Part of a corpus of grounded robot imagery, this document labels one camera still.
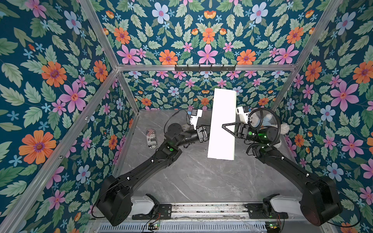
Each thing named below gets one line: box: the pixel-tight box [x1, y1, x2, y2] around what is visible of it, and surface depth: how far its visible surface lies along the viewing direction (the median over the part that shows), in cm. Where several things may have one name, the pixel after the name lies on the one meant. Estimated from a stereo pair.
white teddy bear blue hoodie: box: [250, 110, 290, 135], surface depth 103 cm
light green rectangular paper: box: [207, 88, 237, 161], surface depth 60 cm
